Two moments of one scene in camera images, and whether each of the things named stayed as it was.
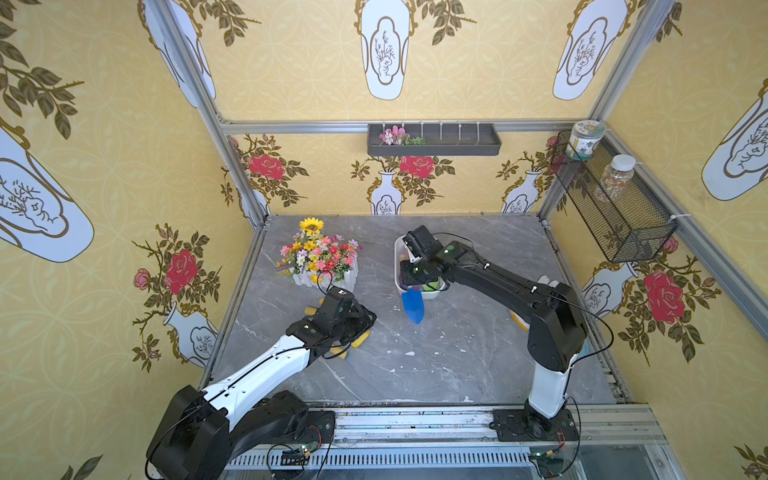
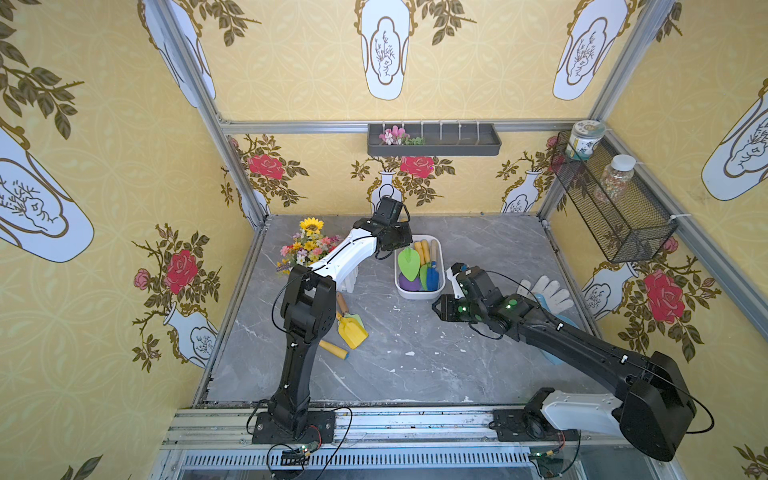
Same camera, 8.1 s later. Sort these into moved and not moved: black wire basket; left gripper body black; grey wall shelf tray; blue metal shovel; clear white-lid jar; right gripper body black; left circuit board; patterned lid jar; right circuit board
Moved: blue metal shovel; left gripper body black; right gripper body black
Not moved: right circuit board; clear white-lid jar; black wire basket; grey wall shelf tray; left circuit board; patterned lid jar
